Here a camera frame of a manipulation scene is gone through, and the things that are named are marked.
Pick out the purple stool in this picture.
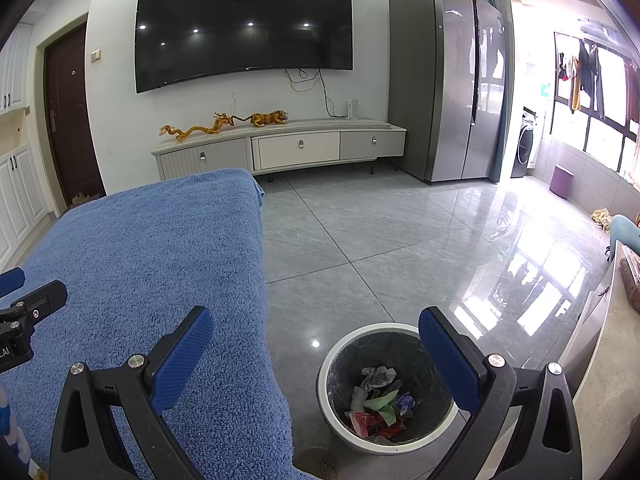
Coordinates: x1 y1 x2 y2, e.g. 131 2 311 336
549 164 576 197

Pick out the black wall television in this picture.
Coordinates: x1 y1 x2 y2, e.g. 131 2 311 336
134 0 355 95

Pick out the blue fluffy blanket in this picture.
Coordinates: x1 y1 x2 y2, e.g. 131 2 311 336
0 167 293 480

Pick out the white grey television cabinet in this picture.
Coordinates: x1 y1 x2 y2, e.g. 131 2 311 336
151 117 407 183

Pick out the dark brown door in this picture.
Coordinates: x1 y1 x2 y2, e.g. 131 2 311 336
44 25 106 206

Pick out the grey refrigerator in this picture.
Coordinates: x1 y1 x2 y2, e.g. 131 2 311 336
388 0 508 184

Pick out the television cable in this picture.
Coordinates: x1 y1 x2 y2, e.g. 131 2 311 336
285 67 351 118

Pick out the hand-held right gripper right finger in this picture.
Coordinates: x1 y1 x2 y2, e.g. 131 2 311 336
417 306 583 480

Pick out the white blue patterned cloth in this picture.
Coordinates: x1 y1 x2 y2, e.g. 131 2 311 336
0 385 31 466

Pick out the dark hanging jacket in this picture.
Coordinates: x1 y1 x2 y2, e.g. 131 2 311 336
577 37 607 121

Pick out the teal cushion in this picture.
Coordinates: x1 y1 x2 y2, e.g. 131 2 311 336
607 214 640 261

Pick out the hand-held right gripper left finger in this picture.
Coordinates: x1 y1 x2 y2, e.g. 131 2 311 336
50 305 216 480

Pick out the washing machine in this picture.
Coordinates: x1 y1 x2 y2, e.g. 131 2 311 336
510 105 543 178

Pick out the green wrapper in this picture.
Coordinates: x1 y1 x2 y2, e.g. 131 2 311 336
362 390 401 412

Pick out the yellow hanging garment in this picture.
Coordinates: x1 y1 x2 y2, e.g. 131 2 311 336
570 57 584 113

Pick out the beige side table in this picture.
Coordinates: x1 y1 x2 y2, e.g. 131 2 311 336
570 240 640 480

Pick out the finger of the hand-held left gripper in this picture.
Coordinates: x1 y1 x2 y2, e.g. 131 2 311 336
0 267 26 299
0 280 68 333

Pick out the white trash bin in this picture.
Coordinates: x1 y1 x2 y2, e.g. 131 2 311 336
317 322 458 456

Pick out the orange dragon figurine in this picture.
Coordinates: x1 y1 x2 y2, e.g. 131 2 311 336
160 112 251 140

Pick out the orange tiger figurine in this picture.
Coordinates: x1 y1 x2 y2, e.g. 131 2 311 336
245 111 290 128

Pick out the white cabinet unit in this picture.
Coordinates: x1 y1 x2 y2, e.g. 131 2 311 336
0 22 51 266

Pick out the brown round mat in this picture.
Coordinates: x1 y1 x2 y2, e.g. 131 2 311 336
299 447 341 480

